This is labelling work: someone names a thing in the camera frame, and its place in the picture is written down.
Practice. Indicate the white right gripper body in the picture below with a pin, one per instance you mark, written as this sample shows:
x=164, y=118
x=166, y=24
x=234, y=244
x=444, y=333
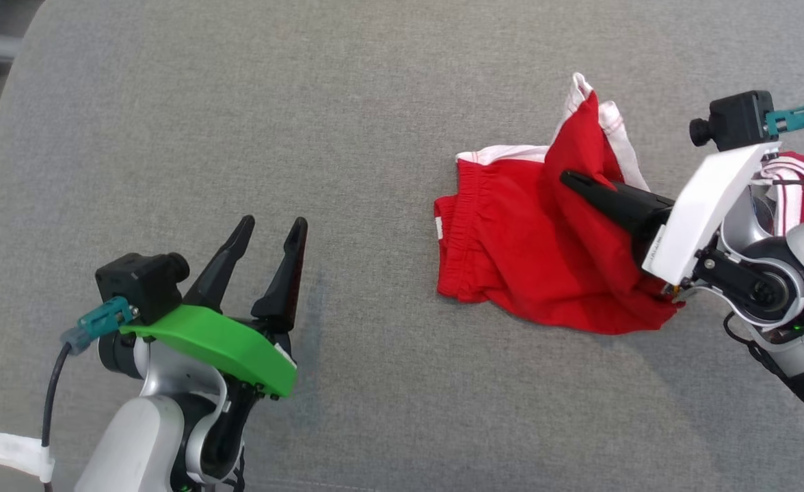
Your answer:
x=709, y=205

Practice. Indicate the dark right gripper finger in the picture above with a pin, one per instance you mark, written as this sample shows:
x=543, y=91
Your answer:
x=627, y=205

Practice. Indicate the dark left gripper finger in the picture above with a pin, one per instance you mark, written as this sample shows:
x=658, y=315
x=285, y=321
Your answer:
x=217, y=280
x=282, y=294

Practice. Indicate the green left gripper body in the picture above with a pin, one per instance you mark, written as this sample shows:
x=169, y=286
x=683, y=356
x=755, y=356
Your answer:
x=231, y=348

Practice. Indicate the red trousers with white panel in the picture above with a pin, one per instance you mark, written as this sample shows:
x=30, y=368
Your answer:
x=511, y=260

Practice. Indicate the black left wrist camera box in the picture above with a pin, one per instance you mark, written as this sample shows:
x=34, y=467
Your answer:
x=139, y=283

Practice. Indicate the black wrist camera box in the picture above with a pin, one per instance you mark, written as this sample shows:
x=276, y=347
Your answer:
x=139, y=283
x=737, y=119

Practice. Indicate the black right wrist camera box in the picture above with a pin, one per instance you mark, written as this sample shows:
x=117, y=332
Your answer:
x=737, y=119

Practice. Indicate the teal left camera connector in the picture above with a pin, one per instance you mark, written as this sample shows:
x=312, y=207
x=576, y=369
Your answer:
x=104, y=318

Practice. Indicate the teal camera connector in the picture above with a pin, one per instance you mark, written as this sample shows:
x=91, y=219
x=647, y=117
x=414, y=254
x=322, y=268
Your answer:
x=104, y=318
x=795, y=118

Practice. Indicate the teal right camera connector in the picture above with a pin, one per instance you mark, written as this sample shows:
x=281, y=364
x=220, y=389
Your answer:
x=795, y=118

